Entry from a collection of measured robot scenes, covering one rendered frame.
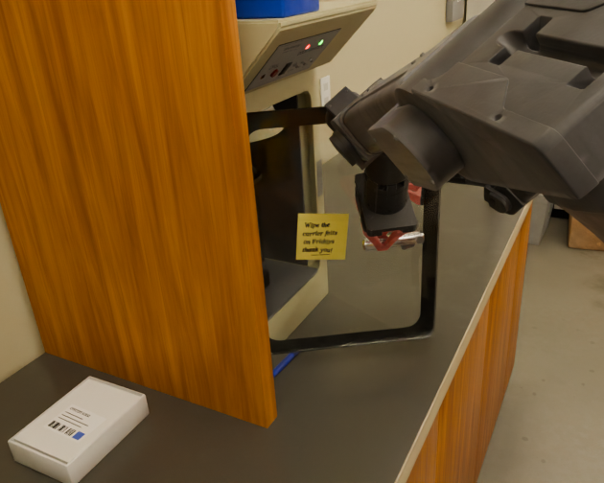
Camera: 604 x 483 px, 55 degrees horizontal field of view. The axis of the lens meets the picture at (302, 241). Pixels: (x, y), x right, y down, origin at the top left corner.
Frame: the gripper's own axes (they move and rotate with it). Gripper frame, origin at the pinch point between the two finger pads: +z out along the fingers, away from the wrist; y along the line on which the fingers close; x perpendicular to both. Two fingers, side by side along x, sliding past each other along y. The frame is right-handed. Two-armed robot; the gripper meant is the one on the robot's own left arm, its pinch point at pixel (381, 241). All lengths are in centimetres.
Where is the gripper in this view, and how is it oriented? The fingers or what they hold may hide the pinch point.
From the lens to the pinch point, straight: 85.2
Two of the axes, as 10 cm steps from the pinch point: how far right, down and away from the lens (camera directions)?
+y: 1.2, 7.8, -6.1
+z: 0.5, 6.1, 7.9
